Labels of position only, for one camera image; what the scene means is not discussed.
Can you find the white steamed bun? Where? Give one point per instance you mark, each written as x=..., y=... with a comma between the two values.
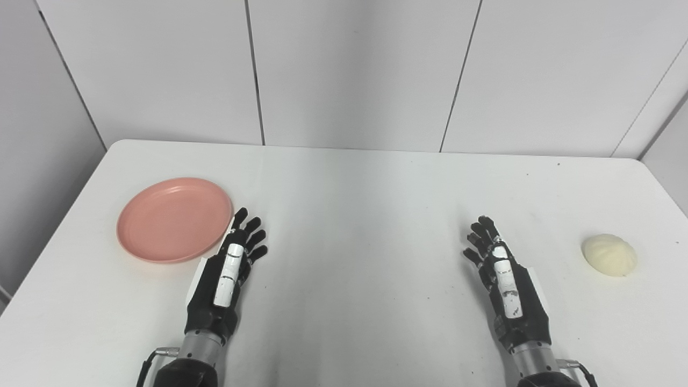
x=609, y=255

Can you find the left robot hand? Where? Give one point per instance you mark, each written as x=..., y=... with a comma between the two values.
x=215, y=301

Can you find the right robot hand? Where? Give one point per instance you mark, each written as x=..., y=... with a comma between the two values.
x=516, y=301

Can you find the pink round plate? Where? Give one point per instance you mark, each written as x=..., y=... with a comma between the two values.
x=174, y=219

